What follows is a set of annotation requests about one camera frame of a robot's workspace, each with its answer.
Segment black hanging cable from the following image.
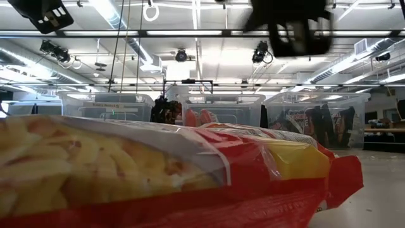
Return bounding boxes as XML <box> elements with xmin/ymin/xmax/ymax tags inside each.
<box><xmin>108</xmin><ymin>0</ymin><xmax>125</xmax><ymax>92</ymax></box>

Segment silver ceiling air duct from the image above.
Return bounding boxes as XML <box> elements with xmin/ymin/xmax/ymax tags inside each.
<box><xmin>89</xmin><ymin>0</ymin><xmax>164</xmax><ymax>73</ymax></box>

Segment clear plastic bin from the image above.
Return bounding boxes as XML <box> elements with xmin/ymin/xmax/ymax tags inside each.
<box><xmin>178</xmin><ymin>93</ymin><xmax>266</xmax><ymax>128</ymax></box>
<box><xmin>264</xmin><ymin>91</ymin><xmax>371</xmax><ymax>150</ymax></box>

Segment white hanging ring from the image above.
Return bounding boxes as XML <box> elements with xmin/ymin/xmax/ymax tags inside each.
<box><xmin>142</xmin><ymin>2</ymin><xmax>160</xmax><ymax>22</ymax></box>

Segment clear bin with paper label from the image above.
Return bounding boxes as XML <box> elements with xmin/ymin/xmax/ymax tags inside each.
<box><xmin>58</xmin><ymin>91</ymin><xmax>156</xmax><ymax>123</ymax></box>

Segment white ceiling air vent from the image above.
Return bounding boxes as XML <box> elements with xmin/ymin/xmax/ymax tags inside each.
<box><xmin>354</xmin><ymin>38</ymin><xmax>368</xmax><ymax>56</ymax></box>

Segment large red yellow noodle packet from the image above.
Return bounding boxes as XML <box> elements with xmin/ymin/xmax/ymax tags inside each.
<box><xmin>0</xmin><ymin>114</ymin><xmax>365</xmax><ymax>228</ymax></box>

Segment background shelf with goods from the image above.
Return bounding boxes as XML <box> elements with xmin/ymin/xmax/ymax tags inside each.
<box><xmin>150</xmin><ymin>96</ymin><xmax>184</xmax><ymax>125</ymax></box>

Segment black spicy beef noodle packet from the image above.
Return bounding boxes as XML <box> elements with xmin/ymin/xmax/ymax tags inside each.
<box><xmin>305</xmin><ymin>103</ymin><xmax>333</xmax><ymax>149</ymax></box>

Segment black overhead frame beam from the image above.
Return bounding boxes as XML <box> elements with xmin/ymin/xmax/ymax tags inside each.
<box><xmin>0</xmin><ymin>29</ymin><xmax>405</xmax><ymax>39</ymax></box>

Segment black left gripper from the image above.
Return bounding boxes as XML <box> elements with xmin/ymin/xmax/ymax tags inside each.
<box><xmin>8</xmin><ymin>0</ymin><xmax>75</xmax><ymax>35</ymax></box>

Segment wooden background table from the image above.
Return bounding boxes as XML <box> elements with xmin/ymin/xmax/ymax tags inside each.
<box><xmin>363</xmin><ymin>127</ymin><xmax>405</xmax><ymax>134</ymax></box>

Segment grey fabric partition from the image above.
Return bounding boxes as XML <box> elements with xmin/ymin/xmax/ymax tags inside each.
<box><xmin>8</xmin><ymin>101</ymin><xmax>63</xmax><ymax>117</ymax></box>

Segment black fire noodle packet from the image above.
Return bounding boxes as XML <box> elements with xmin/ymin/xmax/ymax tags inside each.
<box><xmin>268</xmin><ymin>109</ymin><xmax>305</xmax><ymax>149</ymax></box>
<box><xmin>332</xmin><ymin>106</ymin><xmax>357</xmax><ymax>149</ymax></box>
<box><xmin>286</xmin><ymin>110</ymin><xmax>316</xmax><ymax>140</ymax></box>

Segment black ceiling camera with cable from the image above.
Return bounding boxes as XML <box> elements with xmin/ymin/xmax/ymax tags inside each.
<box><xmin>252</xmin><ymin>40</ymin><xmax>273</xmax><ymax>64</ymax></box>

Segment long black ceiling camera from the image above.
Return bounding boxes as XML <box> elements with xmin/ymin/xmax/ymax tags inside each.
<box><xmin>40</xmin><ymin>40</ymin><xmax>71</xmax><ymax>63</ymax></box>

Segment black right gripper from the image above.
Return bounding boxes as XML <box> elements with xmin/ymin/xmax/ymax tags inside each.
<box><xmin>244</xmin><ymin>0</ymin><xmax>333</xmax><ymax>58</ymax></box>

